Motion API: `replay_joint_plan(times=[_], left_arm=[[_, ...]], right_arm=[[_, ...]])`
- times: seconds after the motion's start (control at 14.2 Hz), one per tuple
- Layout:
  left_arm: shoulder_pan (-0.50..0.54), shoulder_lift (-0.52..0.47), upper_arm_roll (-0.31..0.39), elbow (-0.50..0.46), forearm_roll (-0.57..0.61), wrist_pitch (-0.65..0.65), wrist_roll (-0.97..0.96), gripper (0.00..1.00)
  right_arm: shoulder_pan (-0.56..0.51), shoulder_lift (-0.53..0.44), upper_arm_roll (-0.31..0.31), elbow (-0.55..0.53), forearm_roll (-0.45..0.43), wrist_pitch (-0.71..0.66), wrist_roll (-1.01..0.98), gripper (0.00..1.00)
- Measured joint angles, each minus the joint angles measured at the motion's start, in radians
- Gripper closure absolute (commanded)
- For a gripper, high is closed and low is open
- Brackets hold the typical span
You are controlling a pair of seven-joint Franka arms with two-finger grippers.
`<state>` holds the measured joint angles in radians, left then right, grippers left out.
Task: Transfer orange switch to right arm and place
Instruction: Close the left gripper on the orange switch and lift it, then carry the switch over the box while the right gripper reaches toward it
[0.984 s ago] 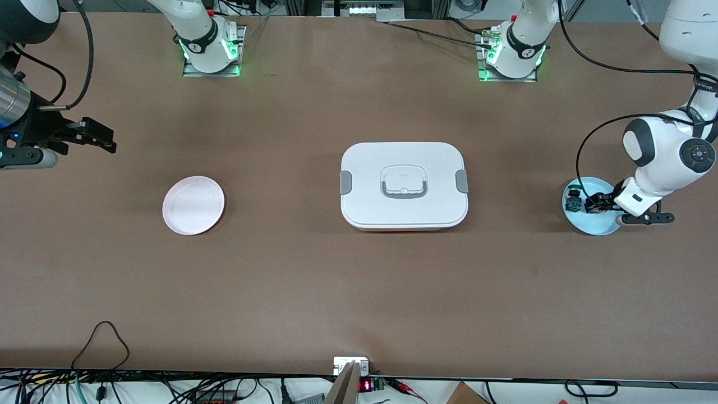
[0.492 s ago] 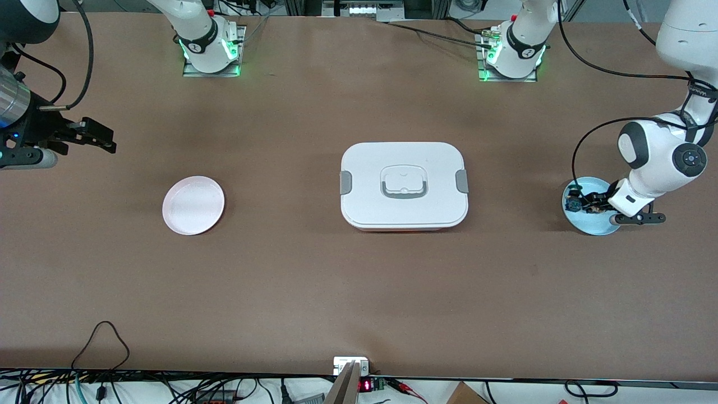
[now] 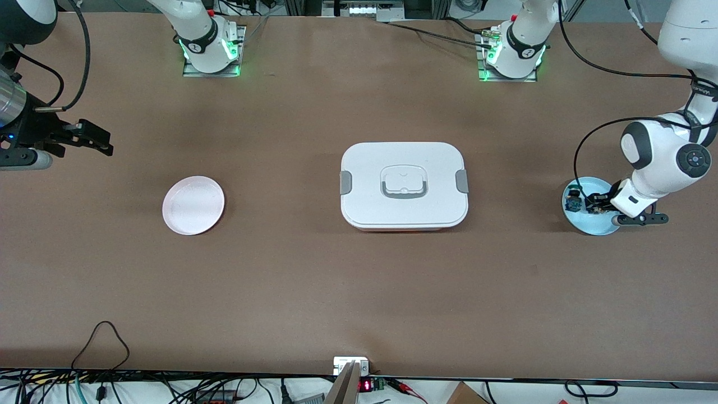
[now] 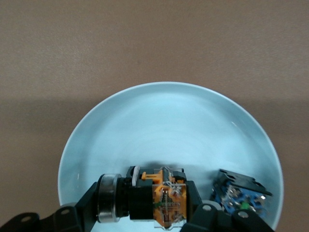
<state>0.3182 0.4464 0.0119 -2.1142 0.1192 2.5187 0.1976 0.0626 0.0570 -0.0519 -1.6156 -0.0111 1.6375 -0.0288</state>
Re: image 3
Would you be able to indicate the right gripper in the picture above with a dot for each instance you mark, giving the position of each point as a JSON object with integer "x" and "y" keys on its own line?
{"x": 35, "y": 131}

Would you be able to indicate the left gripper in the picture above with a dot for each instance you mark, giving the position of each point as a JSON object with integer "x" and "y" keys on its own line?
{"x": 598, "y": 201}

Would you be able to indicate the light blue round plate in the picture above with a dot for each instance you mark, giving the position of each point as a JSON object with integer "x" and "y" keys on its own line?
{"x": 597, "y": 225}

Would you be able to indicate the pink round plate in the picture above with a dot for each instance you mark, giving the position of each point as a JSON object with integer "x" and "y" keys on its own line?
{"x": 193, "y": 205}

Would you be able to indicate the white lidded lunch box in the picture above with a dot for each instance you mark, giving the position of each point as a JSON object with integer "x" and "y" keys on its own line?
{"x": 404, "y": 213}

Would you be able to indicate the brown cardboard box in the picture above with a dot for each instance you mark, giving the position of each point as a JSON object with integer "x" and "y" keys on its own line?
{"x": 465, "y": 395}

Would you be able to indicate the red clip leads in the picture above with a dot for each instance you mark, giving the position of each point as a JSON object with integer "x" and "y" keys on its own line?
{"x": 404, "y": 386}

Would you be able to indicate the red LED display module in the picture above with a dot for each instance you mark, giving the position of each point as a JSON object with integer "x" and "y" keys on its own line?
{"x": 366, "y": 386}

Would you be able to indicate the electronics unit with lights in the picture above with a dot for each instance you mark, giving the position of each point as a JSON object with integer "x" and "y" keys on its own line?
{"x": 364, "y": 10}

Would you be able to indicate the small white power box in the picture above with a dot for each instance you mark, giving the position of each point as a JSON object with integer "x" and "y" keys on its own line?
{"x": 343, "y": 362}

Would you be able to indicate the grey aluminium bar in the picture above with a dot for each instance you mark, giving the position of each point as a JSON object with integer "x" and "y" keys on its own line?
{"x": 343, "y": 390}

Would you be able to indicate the green and blue push-button switch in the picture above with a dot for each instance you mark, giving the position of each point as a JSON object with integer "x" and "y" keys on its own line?
{"x": 573, "y": 202}

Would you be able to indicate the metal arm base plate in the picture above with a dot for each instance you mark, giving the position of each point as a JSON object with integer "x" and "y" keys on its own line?
{"x": 243, "y": 39}
{"x": 507, "y": 79}

